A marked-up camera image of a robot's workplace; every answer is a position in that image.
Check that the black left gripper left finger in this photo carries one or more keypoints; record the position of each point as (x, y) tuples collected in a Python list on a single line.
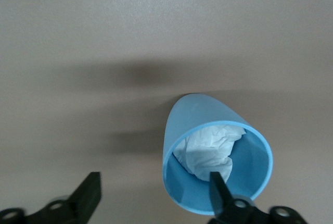
[(83, 200)]

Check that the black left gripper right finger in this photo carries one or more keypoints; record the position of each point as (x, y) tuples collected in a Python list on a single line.
[(221, 200)]

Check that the blue cup holding tissue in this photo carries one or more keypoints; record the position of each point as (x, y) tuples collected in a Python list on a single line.
[(197, 109)]

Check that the crumpled white tissue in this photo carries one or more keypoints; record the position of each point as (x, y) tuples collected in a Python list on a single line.
[(208, 151)]

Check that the brown table cloth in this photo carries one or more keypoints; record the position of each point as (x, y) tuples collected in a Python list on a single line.
[(104, 26)]

